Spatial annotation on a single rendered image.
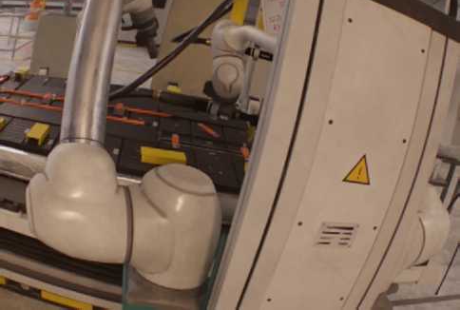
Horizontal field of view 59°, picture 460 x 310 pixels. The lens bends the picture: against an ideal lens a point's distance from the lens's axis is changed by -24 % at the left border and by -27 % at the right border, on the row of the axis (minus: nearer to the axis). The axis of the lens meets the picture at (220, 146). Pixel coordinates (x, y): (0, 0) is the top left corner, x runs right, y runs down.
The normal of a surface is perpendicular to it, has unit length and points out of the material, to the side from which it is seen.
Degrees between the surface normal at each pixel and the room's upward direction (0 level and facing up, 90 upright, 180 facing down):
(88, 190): 50
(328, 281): 90
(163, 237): 80
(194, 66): 90
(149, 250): 91
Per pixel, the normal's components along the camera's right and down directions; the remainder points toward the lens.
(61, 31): 0.09, 0.34
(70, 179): 0.22, -0.33
